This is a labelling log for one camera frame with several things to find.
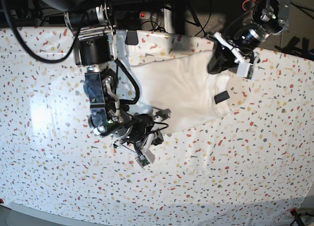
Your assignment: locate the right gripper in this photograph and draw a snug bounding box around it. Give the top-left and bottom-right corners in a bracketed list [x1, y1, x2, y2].
[114, 109, 171, 158]

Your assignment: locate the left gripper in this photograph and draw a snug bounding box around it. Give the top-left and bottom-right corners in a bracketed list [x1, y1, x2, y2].
[207, 32, 260, 74]

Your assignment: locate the white printed T-shirt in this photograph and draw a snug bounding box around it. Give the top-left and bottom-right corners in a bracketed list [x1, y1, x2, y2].
[126, 35, 247, 134]

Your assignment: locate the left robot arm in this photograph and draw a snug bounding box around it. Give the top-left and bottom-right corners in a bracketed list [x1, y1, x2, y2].
[207, 0, 290, 79]

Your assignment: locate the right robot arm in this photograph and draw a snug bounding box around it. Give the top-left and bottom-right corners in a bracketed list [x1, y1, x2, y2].
[42, 0, 170, 167]

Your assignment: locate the black table clamp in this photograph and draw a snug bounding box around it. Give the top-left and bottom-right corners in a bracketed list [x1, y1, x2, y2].
[125, 30, 139, 46]

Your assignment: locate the white power strip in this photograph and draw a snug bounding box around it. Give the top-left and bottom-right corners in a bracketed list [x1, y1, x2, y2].
[115, 11, 151, 20]

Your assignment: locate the terrazzo pattern tablecloth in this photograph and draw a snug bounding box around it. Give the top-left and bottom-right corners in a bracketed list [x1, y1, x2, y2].
[0, 29, 314, 226]

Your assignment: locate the red clamp right corner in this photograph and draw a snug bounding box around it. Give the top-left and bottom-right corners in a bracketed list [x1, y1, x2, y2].
[289, 208, 298, 218]

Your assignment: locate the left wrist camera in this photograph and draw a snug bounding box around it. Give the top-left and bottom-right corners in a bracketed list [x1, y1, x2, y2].
[236, 62, 254, 79]

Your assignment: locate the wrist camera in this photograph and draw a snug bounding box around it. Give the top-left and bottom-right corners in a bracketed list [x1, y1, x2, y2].
[135, 151, 156, 169]
[236, 62, 254, 79]

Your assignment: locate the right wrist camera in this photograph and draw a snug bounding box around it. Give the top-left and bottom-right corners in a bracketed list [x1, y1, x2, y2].
[135, 151, 156, 169]

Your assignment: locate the black camera pole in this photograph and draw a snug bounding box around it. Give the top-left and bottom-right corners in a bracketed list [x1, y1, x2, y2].
[170, 0, 189, 35]

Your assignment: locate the metal stand frame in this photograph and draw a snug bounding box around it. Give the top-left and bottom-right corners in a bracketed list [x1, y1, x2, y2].
[277, 0, 314, 57]

